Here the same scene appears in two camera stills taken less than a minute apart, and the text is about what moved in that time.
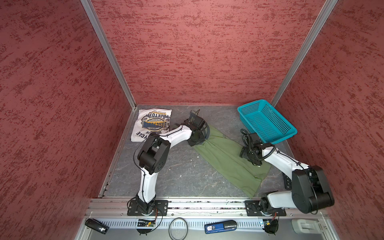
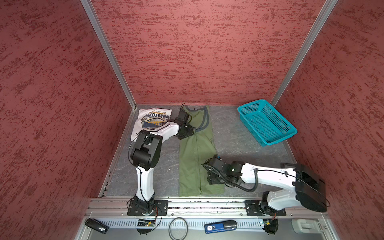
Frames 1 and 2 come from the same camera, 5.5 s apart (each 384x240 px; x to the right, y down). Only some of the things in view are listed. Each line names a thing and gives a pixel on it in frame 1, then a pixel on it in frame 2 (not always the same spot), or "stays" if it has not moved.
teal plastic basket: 261,117 stays
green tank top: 224,151 -> 194,151
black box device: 97,225 stays
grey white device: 307,226 stays
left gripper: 201,138 -> 190,132
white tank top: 152,120 stays
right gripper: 243,153 -> 211,178
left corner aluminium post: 89,9 stays
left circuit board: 145,226 stays
